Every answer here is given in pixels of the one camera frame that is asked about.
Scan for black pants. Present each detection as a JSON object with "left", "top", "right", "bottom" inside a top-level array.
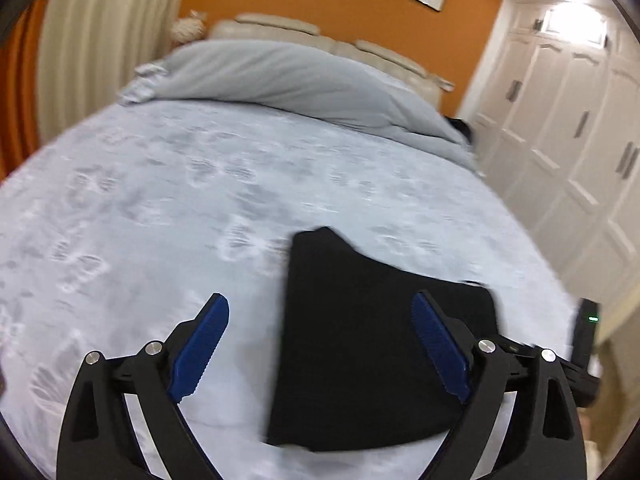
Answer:
[{"left": 266, "top": 226, "right": 501, "bottom": 453}]

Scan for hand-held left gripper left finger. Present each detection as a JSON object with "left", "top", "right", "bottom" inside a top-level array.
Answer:
[{"left": 56, "top": 291, "right": 231, "bottom": 480}]

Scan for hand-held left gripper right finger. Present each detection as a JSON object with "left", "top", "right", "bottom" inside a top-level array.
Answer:
[{"left": 411, "top": 290, "right": 586, "bottom": 480}]

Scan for white wardrobe doors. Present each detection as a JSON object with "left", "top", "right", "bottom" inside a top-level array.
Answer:
[{"left": 457, "top": 0, "right": 640, "bottom": 306}]

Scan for orange curtain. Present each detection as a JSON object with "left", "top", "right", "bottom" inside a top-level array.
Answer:
[{"left": 0, "top": 0, "right": 56, "bottom": 181}]

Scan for bed with butterfly printed sheet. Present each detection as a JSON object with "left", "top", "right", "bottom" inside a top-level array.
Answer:
[{"left": 0, "top": 100, "right": 576, "bottom": 480}]

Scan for beige padded headboard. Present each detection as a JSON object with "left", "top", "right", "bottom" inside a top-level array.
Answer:
[{"left": 207, "top": 12, "right": 456, "bottom": 111}]

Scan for cream curtain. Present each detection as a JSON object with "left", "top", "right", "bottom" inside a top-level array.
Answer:
[{"left": 37, "top": 0, "right": 193, "bottom": 143}]

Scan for grey duvet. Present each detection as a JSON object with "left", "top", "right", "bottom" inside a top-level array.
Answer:
[{"left": 117, "top": 40, "right": 481, "bottom": 171}]

